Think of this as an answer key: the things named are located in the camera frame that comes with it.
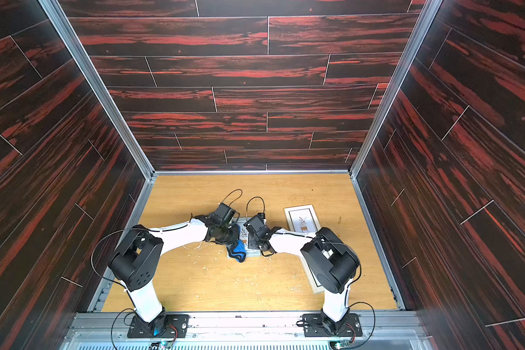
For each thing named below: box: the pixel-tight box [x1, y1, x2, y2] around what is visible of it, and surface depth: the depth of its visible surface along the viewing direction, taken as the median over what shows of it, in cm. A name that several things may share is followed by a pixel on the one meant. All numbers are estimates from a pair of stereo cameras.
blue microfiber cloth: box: [226, 239, 248, 264], surface depth 88 cm
